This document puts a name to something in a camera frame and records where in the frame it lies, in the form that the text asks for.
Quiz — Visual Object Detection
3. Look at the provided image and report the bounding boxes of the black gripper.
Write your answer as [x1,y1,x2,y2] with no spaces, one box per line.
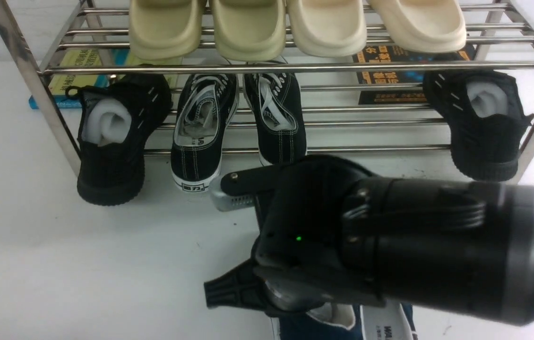
[204,155,387,316]

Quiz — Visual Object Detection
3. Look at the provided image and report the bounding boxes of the navy slip-on shoe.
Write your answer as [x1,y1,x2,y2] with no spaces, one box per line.
[360,302,418,340]
[271,303,364,340]

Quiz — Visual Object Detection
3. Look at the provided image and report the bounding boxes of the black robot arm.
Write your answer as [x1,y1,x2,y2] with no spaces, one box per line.
[204,155,534,326]

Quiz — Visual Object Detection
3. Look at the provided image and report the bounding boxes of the stainless steel shoe rack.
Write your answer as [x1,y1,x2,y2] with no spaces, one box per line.
[0,0,534,182]

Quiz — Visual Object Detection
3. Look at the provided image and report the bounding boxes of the black canvas sneaker left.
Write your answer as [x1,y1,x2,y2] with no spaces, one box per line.
[170,75,239,192]

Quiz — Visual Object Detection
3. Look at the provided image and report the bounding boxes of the black canvas sneaker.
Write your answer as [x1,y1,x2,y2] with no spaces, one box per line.
[170,75,239,192]
[243,73,308,166]

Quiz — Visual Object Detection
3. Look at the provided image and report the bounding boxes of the black canvas sneaker right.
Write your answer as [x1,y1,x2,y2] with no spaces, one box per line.
[243,73,308,166]

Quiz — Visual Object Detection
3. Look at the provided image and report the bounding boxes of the black knit sneaker left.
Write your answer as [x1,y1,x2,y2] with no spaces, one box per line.
[66,73,172,206]

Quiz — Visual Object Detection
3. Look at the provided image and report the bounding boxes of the black knit sneaker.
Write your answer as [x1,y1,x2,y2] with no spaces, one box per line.
[422,70,534,182]
[66,73,172,206]

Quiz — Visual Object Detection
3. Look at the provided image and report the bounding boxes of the olive green slipper right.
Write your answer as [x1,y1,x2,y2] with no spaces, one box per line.
[208,0,286,62]

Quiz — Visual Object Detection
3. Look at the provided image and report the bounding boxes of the olive green slipper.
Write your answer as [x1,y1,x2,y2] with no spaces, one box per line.
[129,0,207,60]
[208,0,286,62]

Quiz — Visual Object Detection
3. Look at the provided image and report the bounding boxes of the yellow green book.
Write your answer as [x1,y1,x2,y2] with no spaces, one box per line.
[49,49,182,109]

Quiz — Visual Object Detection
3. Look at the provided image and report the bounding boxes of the olive green slipper left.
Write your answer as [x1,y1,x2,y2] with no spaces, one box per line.
[129,0,207,60]

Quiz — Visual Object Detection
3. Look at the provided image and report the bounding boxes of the cream slipper left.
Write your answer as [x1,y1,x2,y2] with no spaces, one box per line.
[285,0,367,58]

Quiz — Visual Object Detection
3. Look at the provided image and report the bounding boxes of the cream slipper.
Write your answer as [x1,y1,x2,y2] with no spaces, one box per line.
[285,0,367,58]
[368,0,467,53]

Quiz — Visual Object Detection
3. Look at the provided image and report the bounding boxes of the black orange book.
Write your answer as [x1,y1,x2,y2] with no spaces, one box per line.
[352,44,476,105]

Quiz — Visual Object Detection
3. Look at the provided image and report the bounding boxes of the black knit sneaker right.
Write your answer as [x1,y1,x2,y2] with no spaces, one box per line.
[422,70,534,182]

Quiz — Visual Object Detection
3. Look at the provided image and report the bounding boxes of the cream slipper right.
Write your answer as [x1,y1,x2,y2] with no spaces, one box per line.
[368,0,467,53]

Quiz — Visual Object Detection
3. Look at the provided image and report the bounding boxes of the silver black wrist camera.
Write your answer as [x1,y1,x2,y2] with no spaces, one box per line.
[209,164,286,212]

